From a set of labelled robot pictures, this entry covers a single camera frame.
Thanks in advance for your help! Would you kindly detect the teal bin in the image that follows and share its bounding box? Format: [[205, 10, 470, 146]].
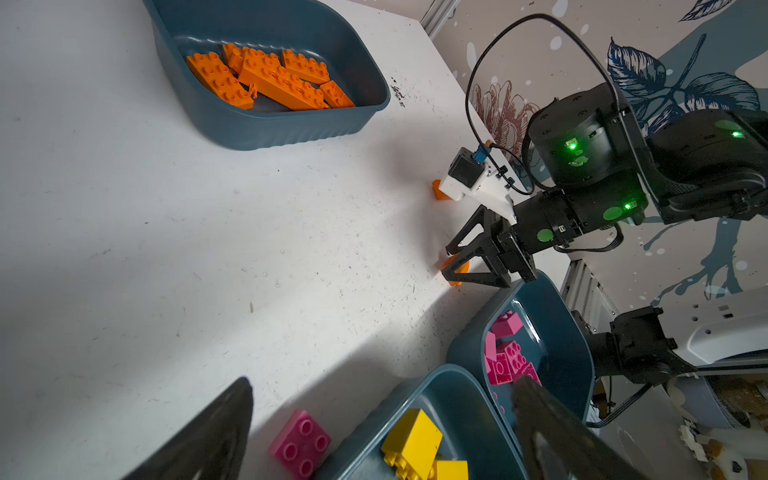
[[144, 1, 390, 151], [447, 272, 595, 432], [314, 364, 527, 479]]

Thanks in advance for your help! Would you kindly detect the near left teal bin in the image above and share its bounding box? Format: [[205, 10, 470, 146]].
[[314, 364, 527, 479]]

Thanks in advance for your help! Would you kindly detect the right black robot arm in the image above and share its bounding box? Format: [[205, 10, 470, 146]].
[[442, 84, 767, 288]]

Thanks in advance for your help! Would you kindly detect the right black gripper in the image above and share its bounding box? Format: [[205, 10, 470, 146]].
[[440, 191, 600, 288]]

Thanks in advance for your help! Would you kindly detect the near right teal bin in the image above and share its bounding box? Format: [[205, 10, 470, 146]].
[[447, 272, 595, 432]]

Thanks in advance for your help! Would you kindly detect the far teal bin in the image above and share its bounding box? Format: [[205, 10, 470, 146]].
[[144, 1, 390, 151]]

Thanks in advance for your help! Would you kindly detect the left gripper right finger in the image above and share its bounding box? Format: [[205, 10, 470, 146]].
[[513, 377, 646, 479]]

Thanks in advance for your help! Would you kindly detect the yellow square lego brick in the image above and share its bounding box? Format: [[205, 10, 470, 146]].
[[381, 409, 443, 480]]

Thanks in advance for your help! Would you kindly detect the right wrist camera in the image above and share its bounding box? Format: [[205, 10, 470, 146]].
[[440, 147, 516, 224]]

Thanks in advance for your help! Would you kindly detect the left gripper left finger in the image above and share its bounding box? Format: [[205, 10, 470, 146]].
[[126, 377, 253, 479]]

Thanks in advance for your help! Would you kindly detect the orange long lego brick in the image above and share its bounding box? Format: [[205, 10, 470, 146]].
[[238, 48, 330, 111], [222, 43, 244, 76]]

